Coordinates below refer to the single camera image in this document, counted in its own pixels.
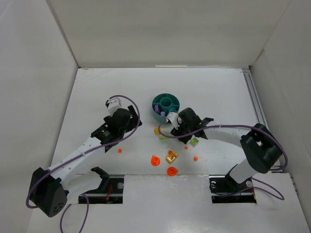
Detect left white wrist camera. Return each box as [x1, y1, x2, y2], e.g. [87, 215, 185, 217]
[105, 97, 121, 116]

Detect orange round lego left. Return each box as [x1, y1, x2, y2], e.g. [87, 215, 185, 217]
[151, 155, 161, 166]

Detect purple printed curved lego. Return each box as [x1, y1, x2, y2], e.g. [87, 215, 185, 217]
[154, 105, 161, 114]

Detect orange round lego lower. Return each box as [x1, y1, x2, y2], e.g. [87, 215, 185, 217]
[167, 167, 179, 177]

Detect golden yellow curved lego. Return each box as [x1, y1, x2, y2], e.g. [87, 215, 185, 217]
[166, 151, 179, 164]

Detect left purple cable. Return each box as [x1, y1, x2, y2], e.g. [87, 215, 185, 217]
[25, 95, 141, 233]

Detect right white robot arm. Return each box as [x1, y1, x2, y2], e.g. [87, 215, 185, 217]
[166, 108, 284, 191]

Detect teal divided round container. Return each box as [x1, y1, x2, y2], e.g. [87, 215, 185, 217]
[152, 93, 180, 122]

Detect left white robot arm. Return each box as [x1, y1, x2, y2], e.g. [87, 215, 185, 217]
[26, 104, 142, 217]

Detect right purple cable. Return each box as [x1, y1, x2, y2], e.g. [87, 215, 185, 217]
[158, 120, 290, 201]

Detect aluminium rail right edge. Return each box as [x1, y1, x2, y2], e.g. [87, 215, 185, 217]
[242, 68, 284, 173]

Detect light green square lego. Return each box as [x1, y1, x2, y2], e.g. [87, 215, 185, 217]
[191, 137, 199, 147]

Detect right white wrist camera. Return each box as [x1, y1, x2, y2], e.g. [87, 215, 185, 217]
[166, 112, 182, 129]

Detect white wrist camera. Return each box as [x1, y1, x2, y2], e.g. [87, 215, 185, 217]
[105, 97, 121, 116]
[166, 112, 182, 129]

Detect light green sloped lego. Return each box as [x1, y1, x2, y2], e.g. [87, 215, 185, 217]
[159, 134, 169, 140]

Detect purple cable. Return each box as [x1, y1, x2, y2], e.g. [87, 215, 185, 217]
[25, 95, 141, 233]
[158, 120, 290, 201]

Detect orange round lego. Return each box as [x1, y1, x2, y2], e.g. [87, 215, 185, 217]
[167, 167, 179, 177]
[151, 155, 161, 166]

